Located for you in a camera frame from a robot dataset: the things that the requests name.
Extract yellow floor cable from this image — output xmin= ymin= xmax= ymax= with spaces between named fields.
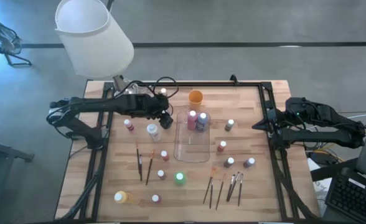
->
xmin=313 ymin=141 xmax=342 ymax=156

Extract black handled paintbrush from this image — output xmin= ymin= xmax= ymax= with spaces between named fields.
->
xmin=226 ymin=174 xmax=236 ymax=202
xmin=237 ymin=172 xmax=244 ymax=207
xmin=227 ymin=170 xmax=241 ymax=202

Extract orange plastic cup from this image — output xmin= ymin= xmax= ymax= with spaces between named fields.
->
xmin=187 ymin=89 xmax=204 ymax=110

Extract black furniture leg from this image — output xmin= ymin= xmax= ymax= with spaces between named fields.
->
xmin=0 ymin=135 xmax=35 ymax=163

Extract black computer keyboard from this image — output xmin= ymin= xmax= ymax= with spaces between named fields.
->
xmin=324 ymin=174 xmax=366 ymax=224

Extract black side desk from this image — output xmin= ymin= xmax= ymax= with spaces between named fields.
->
xmin=310 ymin=157 xmax=366 ymax=224

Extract black brush orange bristles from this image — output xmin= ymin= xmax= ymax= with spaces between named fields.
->
xmin=145 ymin=149 xmax=156 ymax=187

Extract black metal table frame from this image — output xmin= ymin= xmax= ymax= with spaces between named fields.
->
xmin=58 ymin=81 xmax=319 ymax=222

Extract fan brush orange bristles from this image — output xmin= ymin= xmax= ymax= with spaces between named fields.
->
xmin=202 ymin=167 xmax=217 ymax=205

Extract clear plastic bin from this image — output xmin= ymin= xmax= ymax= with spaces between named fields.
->
xmin=173 ymin=109 xmax=212 ymax=164

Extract black power adapter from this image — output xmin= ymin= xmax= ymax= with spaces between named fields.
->
xmin=310 ymin=151 xmax=339 ymax=166

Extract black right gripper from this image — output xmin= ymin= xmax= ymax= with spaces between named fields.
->
xmin=252 ymin=108 xmax=288 ymax=133

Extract large green paint bottle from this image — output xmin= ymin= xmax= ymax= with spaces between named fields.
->
xmin=174 ymin=170 xmax=187 ymax=187

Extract white printed paper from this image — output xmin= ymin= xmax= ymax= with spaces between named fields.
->
xmin=307 ymin=157 xmax=333 ymax=215

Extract large pink paint bottle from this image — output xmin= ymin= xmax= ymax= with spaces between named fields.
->
xmin=187 ymin=110 xmax=199 ymax=131

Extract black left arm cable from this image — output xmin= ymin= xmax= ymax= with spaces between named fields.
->
xmin=125 ymin=76 xmax=179 ymax=118

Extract large white paint bottle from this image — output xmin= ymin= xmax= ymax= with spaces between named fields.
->
xmin=146 ymin=123 xmax=162 ymax=143

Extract large blue paint bottle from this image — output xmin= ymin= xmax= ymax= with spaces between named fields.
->
xmin=195 ymin=112 xmax=209 ymax=132

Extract large yellow paint bottle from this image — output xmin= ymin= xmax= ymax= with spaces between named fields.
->
xmin=113 ymin=190 xmax=134 ymax=205

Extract white shade table lamp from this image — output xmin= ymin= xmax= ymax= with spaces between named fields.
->
xmin=54 ymin=0 xmax=140 ymax=98

